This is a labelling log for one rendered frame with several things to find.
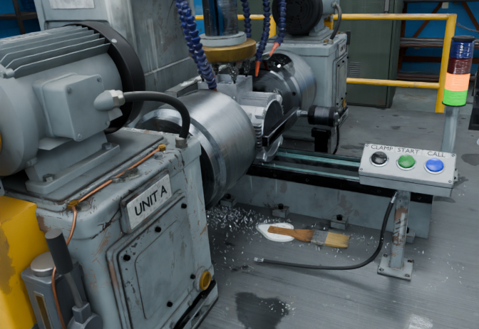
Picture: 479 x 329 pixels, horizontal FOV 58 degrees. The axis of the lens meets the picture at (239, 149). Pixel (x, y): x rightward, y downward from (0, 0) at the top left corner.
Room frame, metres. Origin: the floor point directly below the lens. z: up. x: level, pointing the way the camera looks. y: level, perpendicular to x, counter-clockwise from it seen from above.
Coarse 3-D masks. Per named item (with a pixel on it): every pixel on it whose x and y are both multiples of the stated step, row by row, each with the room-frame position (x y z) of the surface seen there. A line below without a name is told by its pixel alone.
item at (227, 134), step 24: (192, 96) 0.95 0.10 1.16; (216, 96) 0.96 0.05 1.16; (144, 120) 0.89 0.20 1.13; (168, 120) 0.83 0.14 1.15; (192, 120) 0.84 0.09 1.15; (216, 120) 0.87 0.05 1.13; (240, 120) 0.92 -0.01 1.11; (216, 144) 0.81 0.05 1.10; (240, 144) 0.88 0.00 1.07; (216, 168) 0.80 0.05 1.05; (240, 168) 0.87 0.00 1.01; (216, 192) 0.81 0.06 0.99
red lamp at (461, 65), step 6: (450, 60) 1.17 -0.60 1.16; (456, 60) 1.16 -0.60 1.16; (462, 60) 1.15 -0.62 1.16; (468, 60) 1.15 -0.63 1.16; (450, 66) 1.17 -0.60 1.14; (456, 66) 1.16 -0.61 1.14; (462, 66) 1.15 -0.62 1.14; (468, 66) 1.15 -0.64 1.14; (450, 72) 1.17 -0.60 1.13; (456, 72) 1.16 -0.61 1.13; (462, 72) 1.15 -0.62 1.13; (468, 72) 1.15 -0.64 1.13
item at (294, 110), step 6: (294, 108) 1.22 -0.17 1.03; (288, 114) 1.18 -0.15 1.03; (294, 114) 1.19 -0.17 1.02; (282, 120) 1.12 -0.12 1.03; (288, 120) 1.14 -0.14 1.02; (294, 120) 1.19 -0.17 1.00; (276, 126) 1.08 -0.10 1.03; (282, 126) 1.10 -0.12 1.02; (288, 126) 1.14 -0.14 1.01; (270, 132) 1.04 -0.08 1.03; (276, 132) 1.06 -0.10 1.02; (282, 132) 1.10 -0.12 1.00; (264, 138) 1.02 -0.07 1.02; (270, 138) 1.02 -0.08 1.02; (276, 138) 1.06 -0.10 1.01; (264, 144) 1.02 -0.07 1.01; (270, 144) 1.02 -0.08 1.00
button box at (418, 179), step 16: (368, 144) 0.81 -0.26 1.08; (368, 160) 0.77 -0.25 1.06; (416, 160) 0.74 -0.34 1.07; (448, 160) 0.72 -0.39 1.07; (368, 176) 0.75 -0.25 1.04; (384, 176) 0.74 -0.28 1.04; (400, 176) 0.72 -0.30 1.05; (416, 176) 0.71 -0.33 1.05; (432, 176) 0.71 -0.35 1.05; (448, 176) 0.70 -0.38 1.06; (432, 192) 0.71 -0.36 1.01; (448, 192) 0.70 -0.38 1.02
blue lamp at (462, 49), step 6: (450, 42) 1.19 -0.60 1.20; (456, 42) 1.16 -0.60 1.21; (462, 42) 1.15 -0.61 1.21; (468, 42) 1.15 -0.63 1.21; (474, 42) 1.16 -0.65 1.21; (450, 48) 1.18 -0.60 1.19; (456, 48) 1.16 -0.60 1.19; (462, 48) 1.15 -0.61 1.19; (468, 48) 1.15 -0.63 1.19; (450, 54) 1.18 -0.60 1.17; (456, 54) 1.16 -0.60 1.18; (462, 54) 1.15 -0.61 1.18; (468, 54) 1.15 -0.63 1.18
